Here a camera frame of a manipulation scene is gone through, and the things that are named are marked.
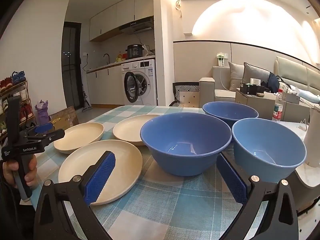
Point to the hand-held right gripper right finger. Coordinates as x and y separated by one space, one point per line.
231 180

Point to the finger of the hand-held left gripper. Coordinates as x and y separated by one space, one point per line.
56 135
43 128

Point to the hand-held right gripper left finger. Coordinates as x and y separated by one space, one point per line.
100 180

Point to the cream plate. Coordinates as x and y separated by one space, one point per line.
75 170
75 136
127 131

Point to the light blue bowl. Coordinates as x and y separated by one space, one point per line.
265 150

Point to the dark blue bowl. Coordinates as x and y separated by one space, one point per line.
230 110
185 135

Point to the person's left forearm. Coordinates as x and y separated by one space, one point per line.
8 205

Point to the person's left hand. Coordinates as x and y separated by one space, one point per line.
32 167

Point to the purple bag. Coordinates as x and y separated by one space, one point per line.
42 112

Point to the flat patterned cardboard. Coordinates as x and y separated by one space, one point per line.
71 116

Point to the floor mop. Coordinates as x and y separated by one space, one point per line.
86 100

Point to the wooden shoe rack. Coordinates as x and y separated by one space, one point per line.
15 87

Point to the teal checkered tablecloth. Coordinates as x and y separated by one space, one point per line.
175 205

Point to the dark glass door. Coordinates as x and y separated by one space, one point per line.
71 67

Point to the white lower kitchen cabinets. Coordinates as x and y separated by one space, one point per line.
105 85

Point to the white kitchen cabinets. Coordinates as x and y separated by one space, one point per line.
117 12
105 85

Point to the marble coffee table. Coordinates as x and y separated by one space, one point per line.
307 177

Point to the grey side cabinet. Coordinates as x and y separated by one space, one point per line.
260 105

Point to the grey sofa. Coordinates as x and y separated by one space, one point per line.
220 95

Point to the red-label water bottle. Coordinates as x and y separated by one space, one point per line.
277 107

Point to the small brown pouch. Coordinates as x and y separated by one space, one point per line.
260 95

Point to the white electric kettle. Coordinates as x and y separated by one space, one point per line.
313 140

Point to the black storage box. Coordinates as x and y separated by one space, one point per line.
251 88

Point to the kitchen faucet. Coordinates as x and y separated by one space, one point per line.
107 55

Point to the light grey sofa cushion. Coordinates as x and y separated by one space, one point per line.
236 76

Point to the white tissue box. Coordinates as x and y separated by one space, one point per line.
290 93

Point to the dark blue clothing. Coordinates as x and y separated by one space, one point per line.
273 82

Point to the dark grey sofa cushion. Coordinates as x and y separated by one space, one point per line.
255 73

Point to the white crumpled clothing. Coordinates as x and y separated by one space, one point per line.
288 86

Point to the white washing machine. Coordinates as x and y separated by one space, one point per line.
147 70

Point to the light blue pillow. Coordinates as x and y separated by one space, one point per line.
307 95

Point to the black pressure cooker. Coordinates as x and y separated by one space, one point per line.
135 51

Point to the padded bed headboard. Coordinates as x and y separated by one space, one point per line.
295 67

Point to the range hood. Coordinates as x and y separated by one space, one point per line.
136 26

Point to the white upper kitchen cabinets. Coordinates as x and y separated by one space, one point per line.
117 12

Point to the wall socket with green plug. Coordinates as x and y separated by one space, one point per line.
221 58

